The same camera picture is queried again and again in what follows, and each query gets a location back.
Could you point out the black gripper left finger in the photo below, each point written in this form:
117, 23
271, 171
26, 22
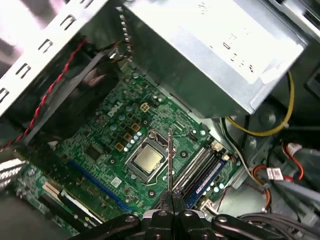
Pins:
160, 225

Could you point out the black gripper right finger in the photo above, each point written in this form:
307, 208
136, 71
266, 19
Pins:
187, 225

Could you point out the RAM stick with blue label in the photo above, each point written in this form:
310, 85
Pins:
207, 181

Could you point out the black RAM slot white clips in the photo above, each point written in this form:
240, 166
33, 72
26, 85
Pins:
195, 172
225, 157

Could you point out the white board power connector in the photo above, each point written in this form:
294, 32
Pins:
206, 205

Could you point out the metal socket cover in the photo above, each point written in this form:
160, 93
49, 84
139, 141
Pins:
139, 170

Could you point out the silver CPU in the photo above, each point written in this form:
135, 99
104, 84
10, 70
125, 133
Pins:
147, 158

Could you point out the blue expansion slot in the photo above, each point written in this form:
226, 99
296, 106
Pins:
100, 187

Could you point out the green motherboard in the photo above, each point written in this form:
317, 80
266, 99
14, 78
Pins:
105, 130

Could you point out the black case fan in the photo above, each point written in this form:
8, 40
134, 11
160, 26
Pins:
75, 100

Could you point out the grey power supply unit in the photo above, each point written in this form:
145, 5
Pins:
200, 62

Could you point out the black PC case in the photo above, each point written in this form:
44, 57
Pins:
37, 50

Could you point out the metal drive cage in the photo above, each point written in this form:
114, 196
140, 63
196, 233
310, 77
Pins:
300, 15

